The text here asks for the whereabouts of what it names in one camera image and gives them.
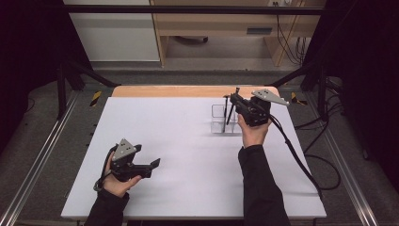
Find dark curtain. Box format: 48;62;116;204
305;0;399;191
0;0;92;152

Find yellow black floor tape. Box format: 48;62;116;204
290;91;309;106
89;89;104;107

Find white cabinet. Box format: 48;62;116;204
62;0;161;63

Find person's left hand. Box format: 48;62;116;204
103;156;142;199

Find hanging black cables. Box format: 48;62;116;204
275;13;311;66

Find wooden table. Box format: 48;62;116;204
111;85;280;99

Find aluminium floor rail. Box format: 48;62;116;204
0;90;80;226
305;93;379;226

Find clear plastic organizer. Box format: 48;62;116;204
210;104;244;136

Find light wooden desk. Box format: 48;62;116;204
150;0;327;68

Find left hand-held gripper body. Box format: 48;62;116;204
110;137;153;183

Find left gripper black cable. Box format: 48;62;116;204
92;146;116;193

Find white power strip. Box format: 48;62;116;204
271;0;295;8

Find black horizontal frame bar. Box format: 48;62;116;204
60;4;327;16

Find white table sheet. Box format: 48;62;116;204
60;96;327;219

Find black floor cable loop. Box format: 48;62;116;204
304;153;343;191

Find bundle of floor cables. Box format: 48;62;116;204
295;76;345;154

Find person's right hand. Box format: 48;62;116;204
237;114;273;149

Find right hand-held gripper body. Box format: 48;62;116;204
236;89;290;127

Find black metal stand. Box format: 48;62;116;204
56;60;122;121
266;60;329;122

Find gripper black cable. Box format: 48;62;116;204
92;146;116;193
268;114;324;198

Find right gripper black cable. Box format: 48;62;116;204
268;114;324;198

